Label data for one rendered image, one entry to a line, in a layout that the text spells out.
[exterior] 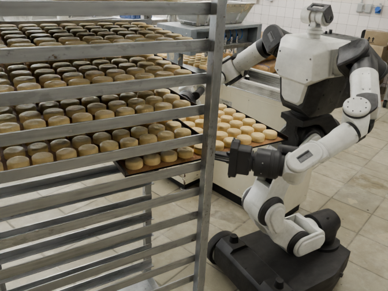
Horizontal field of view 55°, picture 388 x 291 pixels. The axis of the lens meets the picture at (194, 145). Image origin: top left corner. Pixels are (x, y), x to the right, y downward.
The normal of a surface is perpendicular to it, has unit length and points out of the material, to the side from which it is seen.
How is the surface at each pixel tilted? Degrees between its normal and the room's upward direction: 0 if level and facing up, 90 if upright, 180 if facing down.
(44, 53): 90
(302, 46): 46
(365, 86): 32
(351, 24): 90
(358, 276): 0
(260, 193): 58
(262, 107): 90
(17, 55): 90
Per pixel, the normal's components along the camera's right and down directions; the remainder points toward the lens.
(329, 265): 0.05, -0.91
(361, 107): -0.24, -0.60
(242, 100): -0.72, 0.26
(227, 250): -0.58, -0.52
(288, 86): -0.86, 0.19
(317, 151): -0.12, -0.44
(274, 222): 0.51, 0.39
